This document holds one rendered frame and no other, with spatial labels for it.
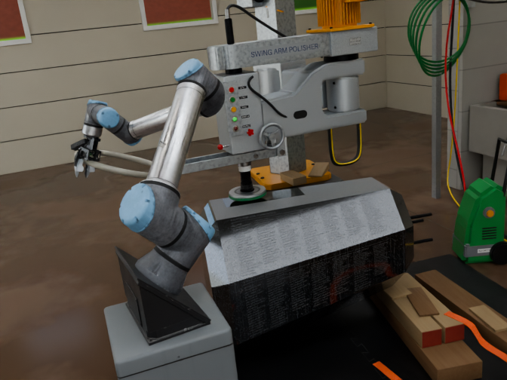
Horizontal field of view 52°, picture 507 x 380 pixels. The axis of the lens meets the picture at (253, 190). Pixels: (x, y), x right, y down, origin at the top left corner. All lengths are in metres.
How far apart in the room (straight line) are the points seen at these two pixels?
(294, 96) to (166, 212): 1.39
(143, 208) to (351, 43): 1.75
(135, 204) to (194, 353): 0.54
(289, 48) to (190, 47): 6.17
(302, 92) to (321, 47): 0.26
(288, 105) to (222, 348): 1.50
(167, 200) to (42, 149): 7.17
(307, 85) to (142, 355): 1.75
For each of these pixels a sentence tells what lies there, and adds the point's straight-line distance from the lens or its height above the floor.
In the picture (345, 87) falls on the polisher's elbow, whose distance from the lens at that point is 3.09.
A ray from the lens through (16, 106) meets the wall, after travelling 8.84.
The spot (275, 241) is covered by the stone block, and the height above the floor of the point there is 0.74.
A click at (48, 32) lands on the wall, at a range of 8.76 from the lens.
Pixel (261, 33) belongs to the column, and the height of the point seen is 1.76.
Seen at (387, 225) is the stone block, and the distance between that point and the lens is 2.94.
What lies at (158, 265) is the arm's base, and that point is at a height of 1.08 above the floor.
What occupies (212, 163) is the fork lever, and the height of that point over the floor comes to 1.13.
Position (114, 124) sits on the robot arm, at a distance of 2.47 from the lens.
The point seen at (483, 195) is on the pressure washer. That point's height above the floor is 0.52.
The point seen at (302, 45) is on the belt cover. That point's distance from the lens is 2.92.
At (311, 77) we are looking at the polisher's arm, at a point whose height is 1.51.
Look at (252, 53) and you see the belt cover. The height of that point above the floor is 1.68.
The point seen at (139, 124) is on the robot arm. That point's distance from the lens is 2.44.
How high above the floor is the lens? 1.83
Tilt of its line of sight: 18 degrees down
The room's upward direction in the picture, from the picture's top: 6 degrees counter-clockwise
